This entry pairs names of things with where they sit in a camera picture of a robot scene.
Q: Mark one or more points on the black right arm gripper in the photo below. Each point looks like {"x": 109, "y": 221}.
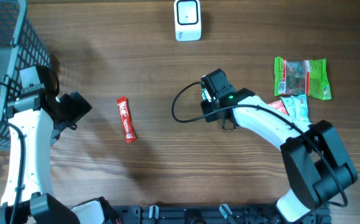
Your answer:
{"x": 212, "y": 112}

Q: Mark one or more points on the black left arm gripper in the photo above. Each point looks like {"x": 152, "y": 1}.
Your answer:
{"x": 74, "y": 109}

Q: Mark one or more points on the dark green gum pack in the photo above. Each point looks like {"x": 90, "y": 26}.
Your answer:
{"x": 205, "y": 95}

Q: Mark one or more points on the small orange white box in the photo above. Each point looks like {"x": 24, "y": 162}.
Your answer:
{"x": 279, "y": 106}

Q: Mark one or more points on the red candy bar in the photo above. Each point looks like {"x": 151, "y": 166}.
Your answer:
{"x": 126, "y": 119}

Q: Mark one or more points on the teal tissue pack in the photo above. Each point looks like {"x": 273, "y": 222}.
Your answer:
{"x": 296, "y": 107}

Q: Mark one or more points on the green snack bag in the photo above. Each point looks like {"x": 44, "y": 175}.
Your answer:
{"x": 301, "y": 77}

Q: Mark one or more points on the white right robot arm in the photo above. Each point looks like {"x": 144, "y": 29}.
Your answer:
{"x": 317, "y": 164}

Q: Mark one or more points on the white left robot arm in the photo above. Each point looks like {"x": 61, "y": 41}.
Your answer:
{"x": 36, "y": 121}

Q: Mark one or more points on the white barcode scanner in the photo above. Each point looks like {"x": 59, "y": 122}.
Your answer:
{"x": 187, "y": 17}

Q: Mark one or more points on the dark grey mesh basket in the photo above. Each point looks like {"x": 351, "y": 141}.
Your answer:
{"x": 20, "y": 48}

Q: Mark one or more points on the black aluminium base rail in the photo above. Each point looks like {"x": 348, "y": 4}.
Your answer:
{"x": 248, "y": 214}

